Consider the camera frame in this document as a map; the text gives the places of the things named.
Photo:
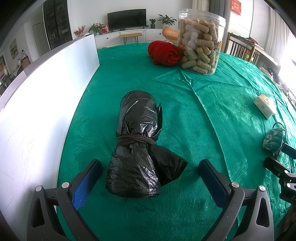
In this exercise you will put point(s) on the wooden stool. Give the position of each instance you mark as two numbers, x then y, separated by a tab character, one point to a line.
130	34

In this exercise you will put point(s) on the cream tissue pack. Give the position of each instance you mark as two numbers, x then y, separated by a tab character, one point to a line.
264	105

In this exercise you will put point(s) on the large leafy potted plant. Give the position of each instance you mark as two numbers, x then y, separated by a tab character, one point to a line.
166	19

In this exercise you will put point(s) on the dark bookshelf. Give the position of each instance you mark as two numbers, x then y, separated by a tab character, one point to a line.
57	23

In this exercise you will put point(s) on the white board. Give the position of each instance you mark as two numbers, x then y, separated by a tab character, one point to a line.
46	92

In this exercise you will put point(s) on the clear jar of snack sticks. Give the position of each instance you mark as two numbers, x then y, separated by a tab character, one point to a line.
198	46

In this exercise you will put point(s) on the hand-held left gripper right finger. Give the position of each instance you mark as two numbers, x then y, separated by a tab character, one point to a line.
215	183

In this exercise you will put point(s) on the wooden chair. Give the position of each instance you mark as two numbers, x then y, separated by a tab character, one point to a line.
238	46

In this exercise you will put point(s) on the black plastic bag roll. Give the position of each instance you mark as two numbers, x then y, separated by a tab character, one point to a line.
134	162

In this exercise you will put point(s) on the white door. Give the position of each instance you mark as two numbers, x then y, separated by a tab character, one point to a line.
40	39

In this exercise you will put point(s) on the green tablecloth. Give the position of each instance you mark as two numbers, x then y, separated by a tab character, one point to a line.
185	115

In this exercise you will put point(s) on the grey curtain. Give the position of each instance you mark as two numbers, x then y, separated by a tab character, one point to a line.
217	7

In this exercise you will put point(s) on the teal patterned cloth pouch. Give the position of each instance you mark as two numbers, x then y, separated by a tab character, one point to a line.
272	139

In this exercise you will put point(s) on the red wall poster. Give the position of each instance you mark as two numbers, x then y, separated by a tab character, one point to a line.
236	7

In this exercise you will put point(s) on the white television cabinet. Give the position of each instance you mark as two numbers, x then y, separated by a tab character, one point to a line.
150	34

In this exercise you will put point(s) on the framed wall picture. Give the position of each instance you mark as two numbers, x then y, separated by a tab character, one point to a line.
13	47

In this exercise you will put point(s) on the red yarn ball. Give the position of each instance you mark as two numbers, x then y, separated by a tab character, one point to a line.
164	53

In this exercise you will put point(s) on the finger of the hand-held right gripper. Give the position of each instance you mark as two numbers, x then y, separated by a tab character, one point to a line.
290	150
276	165

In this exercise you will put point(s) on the red flower arrangement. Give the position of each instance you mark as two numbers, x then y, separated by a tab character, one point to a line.
79	31

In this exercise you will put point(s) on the black television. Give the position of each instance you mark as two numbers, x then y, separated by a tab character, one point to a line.
127	19

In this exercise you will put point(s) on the bushy potted plant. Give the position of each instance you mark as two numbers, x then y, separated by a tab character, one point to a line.
95	29

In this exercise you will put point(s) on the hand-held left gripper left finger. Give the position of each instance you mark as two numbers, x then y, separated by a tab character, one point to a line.
83	187

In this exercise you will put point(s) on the small potted plant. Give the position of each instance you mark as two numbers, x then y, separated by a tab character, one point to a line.
152	23

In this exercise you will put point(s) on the red gift box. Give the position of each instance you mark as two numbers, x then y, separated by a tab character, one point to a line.
105	28

